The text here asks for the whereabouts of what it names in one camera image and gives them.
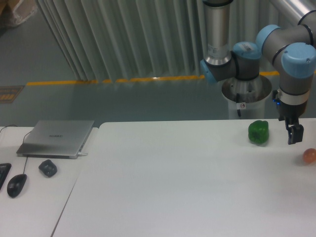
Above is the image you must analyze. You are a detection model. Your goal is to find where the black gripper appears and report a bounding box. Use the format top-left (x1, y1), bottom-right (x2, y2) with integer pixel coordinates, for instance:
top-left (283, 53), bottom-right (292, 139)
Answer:
top-left (272, 90), bottom-right (308, 145)

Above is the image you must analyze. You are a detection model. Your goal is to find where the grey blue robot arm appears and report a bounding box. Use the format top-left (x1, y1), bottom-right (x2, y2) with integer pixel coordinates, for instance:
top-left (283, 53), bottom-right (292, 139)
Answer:
top-left (200, 0), bottom-right (316, 144)

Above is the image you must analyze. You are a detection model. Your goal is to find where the orange round fruit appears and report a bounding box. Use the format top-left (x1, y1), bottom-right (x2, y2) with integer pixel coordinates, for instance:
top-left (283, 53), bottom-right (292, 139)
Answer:
top-left (303, 148), bottom-right (316, 164)

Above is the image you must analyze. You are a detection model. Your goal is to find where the green bell pepper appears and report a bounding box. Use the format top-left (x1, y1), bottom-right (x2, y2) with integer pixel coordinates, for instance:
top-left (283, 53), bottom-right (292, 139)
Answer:
top-left (248, 120), bottom-right (269, 145)

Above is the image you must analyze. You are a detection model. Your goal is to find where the grey-green curtain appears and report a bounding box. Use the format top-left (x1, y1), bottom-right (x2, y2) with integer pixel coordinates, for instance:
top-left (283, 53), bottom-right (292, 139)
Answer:
top-left (37, 0), bottom-right (299, 81)

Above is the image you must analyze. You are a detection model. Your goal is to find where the silver laptop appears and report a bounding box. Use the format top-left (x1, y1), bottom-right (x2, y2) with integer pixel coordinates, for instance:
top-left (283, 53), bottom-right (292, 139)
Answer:
top-left (16, 120), bottom-right (94, 158)

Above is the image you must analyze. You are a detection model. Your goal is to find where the black earbuds case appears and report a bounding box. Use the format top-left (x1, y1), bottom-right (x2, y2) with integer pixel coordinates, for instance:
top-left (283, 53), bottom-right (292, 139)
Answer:
top-left (39, 159), bottom-right (58, 178)

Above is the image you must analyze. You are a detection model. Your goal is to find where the black computer mouse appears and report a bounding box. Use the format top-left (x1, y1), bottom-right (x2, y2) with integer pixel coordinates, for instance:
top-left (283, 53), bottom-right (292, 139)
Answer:
top-left (7, 174), bottom-right (28, 198)

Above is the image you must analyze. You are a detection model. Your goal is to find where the black keyboard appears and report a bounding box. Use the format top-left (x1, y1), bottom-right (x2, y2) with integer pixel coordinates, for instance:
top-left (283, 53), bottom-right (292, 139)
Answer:
top-left (0, 163), bottom-right (12, 189)

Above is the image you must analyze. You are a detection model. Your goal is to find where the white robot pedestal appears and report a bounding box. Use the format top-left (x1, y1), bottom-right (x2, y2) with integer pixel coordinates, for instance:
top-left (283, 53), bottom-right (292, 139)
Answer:
top-left (222, 75), bottom-right (272, 119)

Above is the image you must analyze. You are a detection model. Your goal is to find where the black pedestal cable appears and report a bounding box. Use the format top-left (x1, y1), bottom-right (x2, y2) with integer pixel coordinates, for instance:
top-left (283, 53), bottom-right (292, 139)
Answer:
top-left (235, 92), bottom-right (241, 120)

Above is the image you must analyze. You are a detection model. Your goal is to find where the black mouse cable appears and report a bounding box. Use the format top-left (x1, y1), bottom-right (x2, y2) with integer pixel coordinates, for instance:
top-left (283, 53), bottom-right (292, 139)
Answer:
top-left (0, 125), bottom-right (33, 175)

